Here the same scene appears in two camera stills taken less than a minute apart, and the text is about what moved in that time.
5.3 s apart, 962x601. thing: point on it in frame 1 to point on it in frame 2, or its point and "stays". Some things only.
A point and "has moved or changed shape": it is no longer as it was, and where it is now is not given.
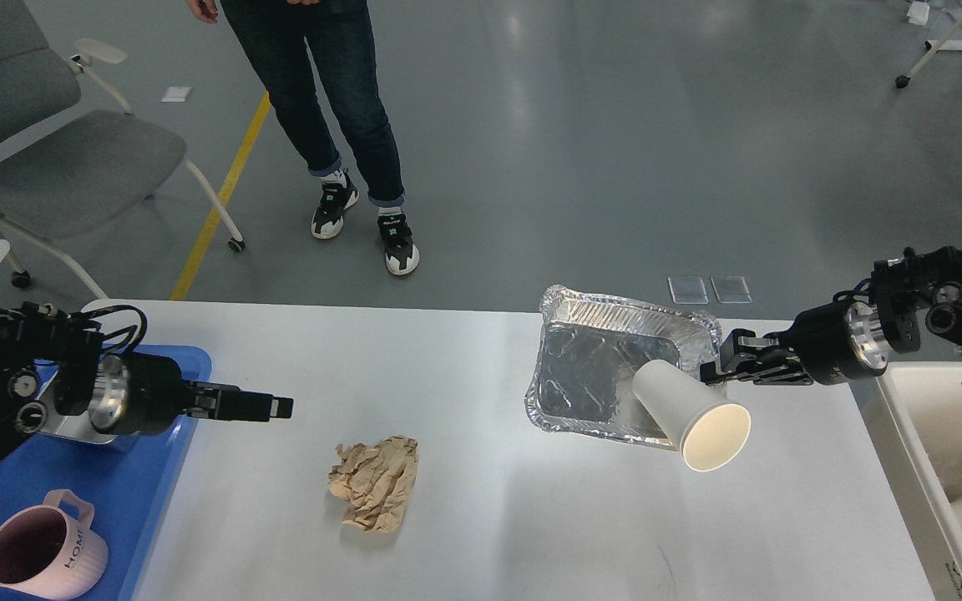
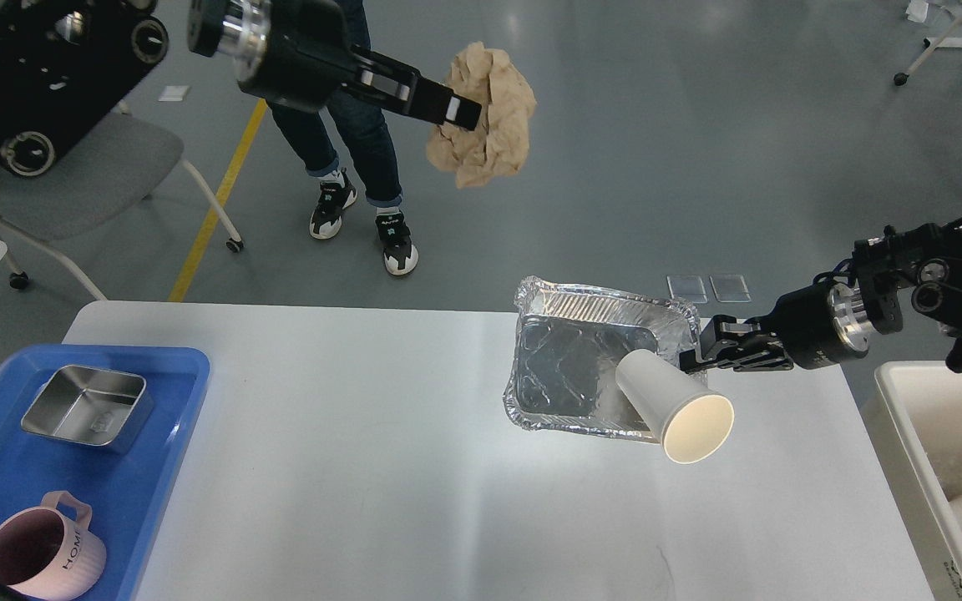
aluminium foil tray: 589,349 has moved or changed shape
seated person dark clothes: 278,34 stays
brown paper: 376,480 to 498,145
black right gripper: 838,340 to 822,325
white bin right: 938,444 stays
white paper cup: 710,430 has moved or changed shape
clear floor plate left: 687,290 stays
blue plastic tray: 129,485 stays
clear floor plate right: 731,290 stays
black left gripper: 145,394 to 295,53
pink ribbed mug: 48,551 stays
